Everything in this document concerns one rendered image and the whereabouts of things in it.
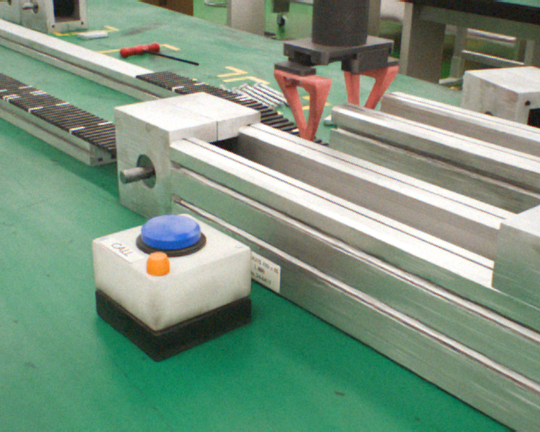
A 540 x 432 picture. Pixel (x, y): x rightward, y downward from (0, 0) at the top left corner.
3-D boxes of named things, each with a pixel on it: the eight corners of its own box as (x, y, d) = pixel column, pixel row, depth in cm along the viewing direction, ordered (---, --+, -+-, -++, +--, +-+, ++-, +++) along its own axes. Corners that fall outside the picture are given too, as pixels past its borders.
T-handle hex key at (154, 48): (117, 57, 136) (117, 47, 135) (156, 51, 141) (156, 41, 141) (178, 74, 126) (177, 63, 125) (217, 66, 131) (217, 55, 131)
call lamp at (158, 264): (141, 269, 50) (141, 253, 49) (161, 263, 51) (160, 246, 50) (154, 279, 49) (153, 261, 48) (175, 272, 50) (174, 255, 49)
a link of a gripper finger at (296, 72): (363, 141, 83) (369, 51, 80) (314, 153, 79) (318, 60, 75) (318, 125, 88) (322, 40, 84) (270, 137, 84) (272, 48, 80)
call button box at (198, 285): (94, 315, 56) (88, 234, 54) (205, 275, 62) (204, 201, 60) (156, 363, 51) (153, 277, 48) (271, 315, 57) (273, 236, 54)
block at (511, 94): (435, 153, 91) (445, 72, 87) (519, 145, 95) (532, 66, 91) (485, 183, 83) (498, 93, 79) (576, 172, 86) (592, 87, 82)
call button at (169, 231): (130, 248, 54) (129, 221, 53) (178, 233, 56) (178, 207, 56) (163, 269, 51) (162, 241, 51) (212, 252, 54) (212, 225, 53)
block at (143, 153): (97, 210, 74) (89, 111, 70) (204, 182, 81) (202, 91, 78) (149, 242, 68) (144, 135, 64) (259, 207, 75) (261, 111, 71)
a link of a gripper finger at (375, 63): (394, 132, 86) (403, 45, 83) (349, 144, 82) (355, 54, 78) (350, 117, 91) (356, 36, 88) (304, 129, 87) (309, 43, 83)
